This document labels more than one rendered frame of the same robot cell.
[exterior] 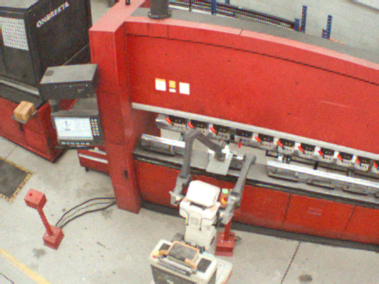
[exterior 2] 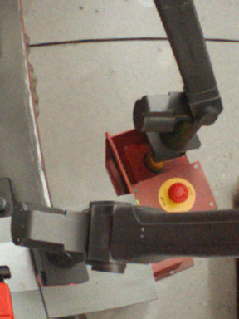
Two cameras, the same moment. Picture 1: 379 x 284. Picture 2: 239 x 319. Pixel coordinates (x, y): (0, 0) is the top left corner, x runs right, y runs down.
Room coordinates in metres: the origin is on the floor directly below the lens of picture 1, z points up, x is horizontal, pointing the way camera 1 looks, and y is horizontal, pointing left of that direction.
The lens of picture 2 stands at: (2.87, -0.07, 1.98)
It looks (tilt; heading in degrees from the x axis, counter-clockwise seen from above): 70 degrees down; 234
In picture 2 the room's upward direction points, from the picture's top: 5 degrees clockwise
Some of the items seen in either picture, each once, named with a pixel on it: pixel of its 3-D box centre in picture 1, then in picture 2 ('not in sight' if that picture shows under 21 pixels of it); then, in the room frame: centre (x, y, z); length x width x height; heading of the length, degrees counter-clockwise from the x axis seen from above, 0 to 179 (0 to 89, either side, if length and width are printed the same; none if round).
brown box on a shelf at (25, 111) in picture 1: (23, 110); not in sight; (3.61, 1.92, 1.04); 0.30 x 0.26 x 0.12; 63
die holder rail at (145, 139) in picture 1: (167, 144); not in sight; (3.14, 0.21, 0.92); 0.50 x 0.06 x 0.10; 72
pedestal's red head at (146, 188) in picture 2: (230, 202); (161, 180); (2.56, -0.36, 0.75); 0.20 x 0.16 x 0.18; 81
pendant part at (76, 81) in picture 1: (74, 111); not in sight; (2.95, 1.01, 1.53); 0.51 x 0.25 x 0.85; 88
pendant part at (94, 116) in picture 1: (79, 126); not in sight; (2.86, 0.97, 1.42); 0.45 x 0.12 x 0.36; 88
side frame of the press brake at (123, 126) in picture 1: (130, 106); not in sight; (3.43, 0.56, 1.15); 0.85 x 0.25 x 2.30; 162
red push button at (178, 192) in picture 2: not in sight; (178, 193); (2.56, -0.31, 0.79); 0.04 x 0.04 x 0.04
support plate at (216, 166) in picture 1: (219, 162); (63, 263); (2.83, -0.26, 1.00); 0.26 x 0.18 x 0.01; 162
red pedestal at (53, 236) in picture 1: (43, 218); not in sight; (2.55, 1.56, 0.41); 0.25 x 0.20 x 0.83; 162
